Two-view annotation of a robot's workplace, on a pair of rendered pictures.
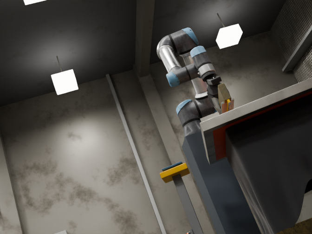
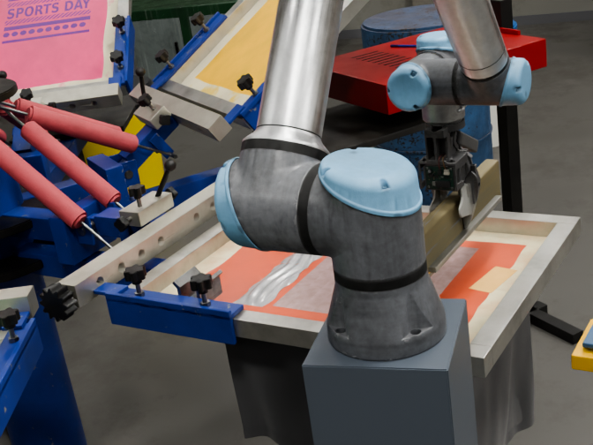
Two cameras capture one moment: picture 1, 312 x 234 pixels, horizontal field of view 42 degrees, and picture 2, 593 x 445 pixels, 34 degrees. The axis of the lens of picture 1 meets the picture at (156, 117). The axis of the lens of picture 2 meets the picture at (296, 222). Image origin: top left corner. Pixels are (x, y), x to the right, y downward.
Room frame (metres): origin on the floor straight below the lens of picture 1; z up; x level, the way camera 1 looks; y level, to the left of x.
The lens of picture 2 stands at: (3.33, 0.29, 1.80)
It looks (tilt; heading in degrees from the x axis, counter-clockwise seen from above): 22 degrees down; 211
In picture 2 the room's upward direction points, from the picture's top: 8 degrees counter-clockwise
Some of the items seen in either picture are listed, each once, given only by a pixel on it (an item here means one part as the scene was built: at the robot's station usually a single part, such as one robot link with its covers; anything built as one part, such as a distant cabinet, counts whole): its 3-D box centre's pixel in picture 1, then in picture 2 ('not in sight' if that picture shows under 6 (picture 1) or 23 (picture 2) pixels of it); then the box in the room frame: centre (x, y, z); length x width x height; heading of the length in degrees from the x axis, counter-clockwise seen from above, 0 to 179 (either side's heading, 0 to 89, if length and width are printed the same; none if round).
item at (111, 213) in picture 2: not in sight; (131, 223); (1.73, -1.11, 1.02); 0.17 x 0.06 x 0.05; 88
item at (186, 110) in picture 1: (188, 112); (368, 209); (2.35, -0.19, 1.37); 0.13 x 0.12 x 0.14; 89
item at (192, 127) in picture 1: (194, 129); (383, 295); (2.35, -0.19, 1.25); 0.15 x 0.15 x 0.10
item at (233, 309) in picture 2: not in sight; (175, 312); (2.02, -0.80, 0.98); 0.30 x 0.05 x 0.07; 88
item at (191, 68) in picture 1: (198, 68); (427, 82); (1.88, -0.29, 1.39); 0.11 x 0.11 x 0.08; 89
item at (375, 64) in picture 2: not in sight; (424, 65); (0.51, -0.85, 1.06); 0.61 x 0.46 x 0.12; 148
